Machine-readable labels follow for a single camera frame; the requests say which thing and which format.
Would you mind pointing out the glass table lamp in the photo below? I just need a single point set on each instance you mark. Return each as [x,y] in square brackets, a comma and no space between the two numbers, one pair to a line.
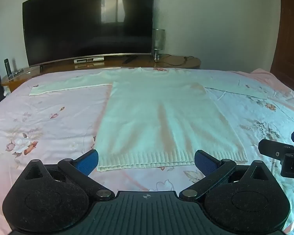
[159,39]

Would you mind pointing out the black curved television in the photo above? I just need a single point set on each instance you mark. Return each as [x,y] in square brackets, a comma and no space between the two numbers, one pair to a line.
[88,22]

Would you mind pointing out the black remote control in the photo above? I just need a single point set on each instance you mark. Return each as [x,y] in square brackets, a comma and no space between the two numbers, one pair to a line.
[129,59]

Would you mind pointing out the pink floral bed sheet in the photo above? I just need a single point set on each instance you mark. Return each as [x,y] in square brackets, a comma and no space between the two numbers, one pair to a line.
[44,117]

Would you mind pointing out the small dark metal item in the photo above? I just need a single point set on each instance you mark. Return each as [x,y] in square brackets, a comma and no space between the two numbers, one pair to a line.
[18,72]

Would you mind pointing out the brown wooden door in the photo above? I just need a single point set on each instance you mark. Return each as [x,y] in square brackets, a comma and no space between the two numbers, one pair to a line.
[290,41]

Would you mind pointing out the white knit sweater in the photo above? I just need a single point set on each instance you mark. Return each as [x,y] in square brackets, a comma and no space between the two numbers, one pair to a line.
[159,117]

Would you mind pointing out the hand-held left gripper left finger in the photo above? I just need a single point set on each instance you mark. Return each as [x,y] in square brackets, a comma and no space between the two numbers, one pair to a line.
[89,162]

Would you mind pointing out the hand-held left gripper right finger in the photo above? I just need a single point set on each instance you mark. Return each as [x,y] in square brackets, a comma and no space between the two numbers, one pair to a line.
[203,163]

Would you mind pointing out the wooden television cabinet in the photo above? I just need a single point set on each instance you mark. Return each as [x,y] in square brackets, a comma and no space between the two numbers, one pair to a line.
[63,67]

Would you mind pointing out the silver set-top box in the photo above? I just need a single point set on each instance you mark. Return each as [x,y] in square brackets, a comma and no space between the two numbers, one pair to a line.
[89,60]

